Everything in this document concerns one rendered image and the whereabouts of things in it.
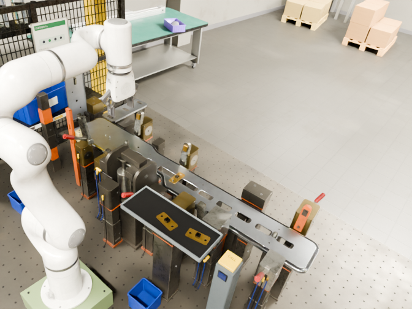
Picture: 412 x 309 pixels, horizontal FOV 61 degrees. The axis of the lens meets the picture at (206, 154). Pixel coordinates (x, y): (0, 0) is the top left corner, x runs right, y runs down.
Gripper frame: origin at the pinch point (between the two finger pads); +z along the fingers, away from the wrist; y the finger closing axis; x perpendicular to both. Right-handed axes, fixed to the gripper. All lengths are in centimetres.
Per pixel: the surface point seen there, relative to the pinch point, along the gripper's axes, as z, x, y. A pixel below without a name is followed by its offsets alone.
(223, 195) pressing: 44, -34, 30
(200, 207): 34.9, -34.6, 9.1
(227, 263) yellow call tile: 28, -59, -10
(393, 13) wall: 115, 32, 855
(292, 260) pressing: 44, -74, 19
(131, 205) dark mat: 28.3, -17.7, -12.8
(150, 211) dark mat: 28.3, -24.9, -10.3
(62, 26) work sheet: 4, 91, 42
